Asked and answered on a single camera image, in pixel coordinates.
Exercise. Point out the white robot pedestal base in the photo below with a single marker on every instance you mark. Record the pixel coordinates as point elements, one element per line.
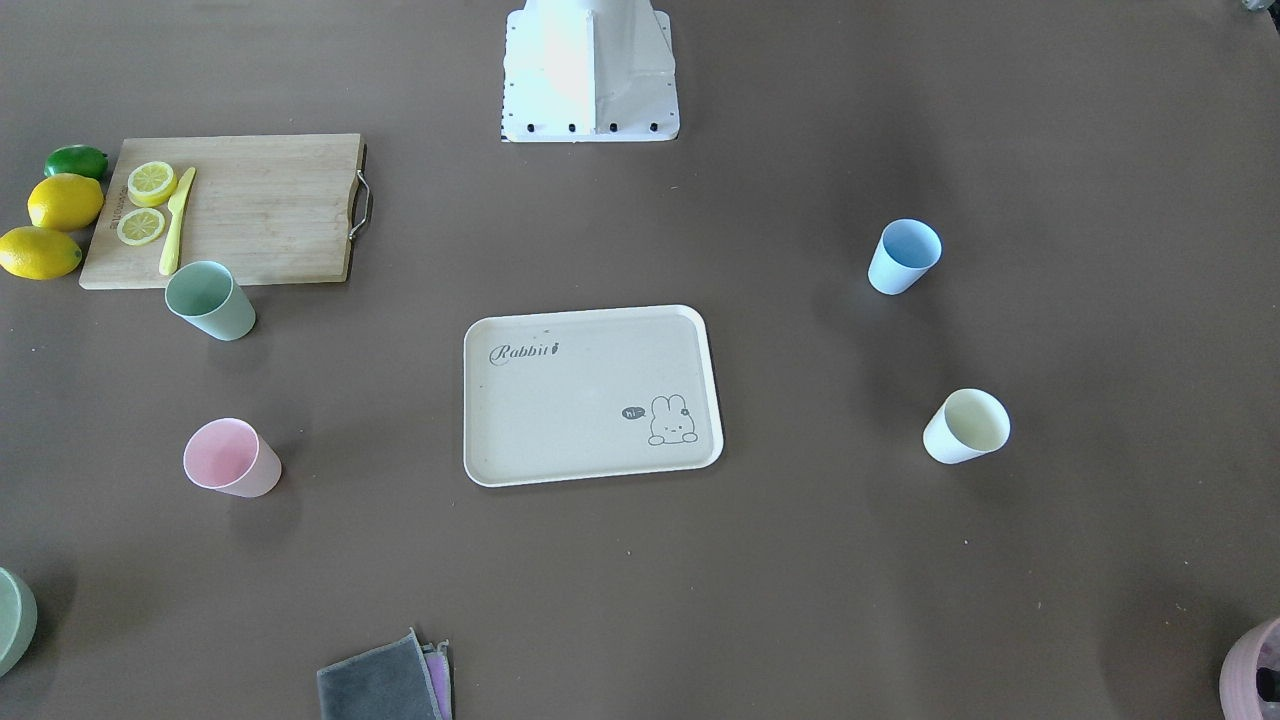
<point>589,71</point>

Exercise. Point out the green cup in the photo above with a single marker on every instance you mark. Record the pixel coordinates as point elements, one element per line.
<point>206,294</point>

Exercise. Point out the yellow plastic knife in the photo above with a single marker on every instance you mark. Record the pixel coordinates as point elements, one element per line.
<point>176,204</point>

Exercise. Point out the whole lemon middle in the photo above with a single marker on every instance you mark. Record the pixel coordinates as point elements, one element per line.
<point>65,202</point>

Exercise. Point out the whole lemon outer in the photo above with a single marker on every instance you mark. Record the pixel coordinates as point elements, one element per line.
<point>39,253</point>

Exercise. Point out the purple folded cloth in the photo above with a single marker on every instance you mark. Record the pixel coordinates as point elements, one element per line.
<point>438,664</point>

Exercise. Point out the cream white cup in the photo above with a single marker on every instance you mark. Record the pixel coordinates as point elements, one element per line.
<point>970,422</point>

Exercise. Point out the pink ice bowl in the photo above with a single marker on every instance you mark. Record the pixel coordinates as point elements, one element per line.
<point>1248,676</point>

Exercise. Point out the lemon slice near handle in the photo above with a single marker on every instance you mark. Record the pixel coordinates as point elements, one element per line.
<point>141,226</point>

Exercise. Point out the lemon slice near knife tip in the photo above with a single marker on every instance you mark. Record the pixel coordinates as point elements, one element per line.
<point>151,184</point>

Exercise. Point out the light blue cup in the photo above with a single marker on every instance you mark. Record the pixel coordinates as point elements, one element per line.
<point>906,250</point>

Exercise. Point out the green lime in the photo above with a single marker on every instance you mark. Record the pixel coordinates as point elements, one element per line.
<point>80,160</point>

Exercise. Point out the pink cup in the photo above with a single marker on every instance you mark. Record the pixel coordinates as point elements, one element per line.
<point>228,455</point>

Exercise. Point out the whole lemon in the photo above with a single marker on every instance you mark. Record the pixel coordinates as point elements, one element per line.
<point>39,253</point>
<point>65,202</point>

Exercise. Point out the grey folded cloth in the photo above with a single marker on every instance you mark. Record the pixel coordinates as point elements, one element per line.
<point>390,682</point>

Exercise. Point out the green bowl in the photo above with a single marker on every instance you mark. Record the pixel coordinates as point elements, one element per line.
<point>19,614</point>

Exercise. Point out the wooden cutting board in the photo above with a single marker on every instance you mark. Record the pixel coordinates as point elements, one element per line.
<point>274,209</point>

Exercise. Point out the cream rabbit tray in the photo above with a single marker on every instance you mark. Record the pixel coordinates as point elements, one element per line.
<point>586,394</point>

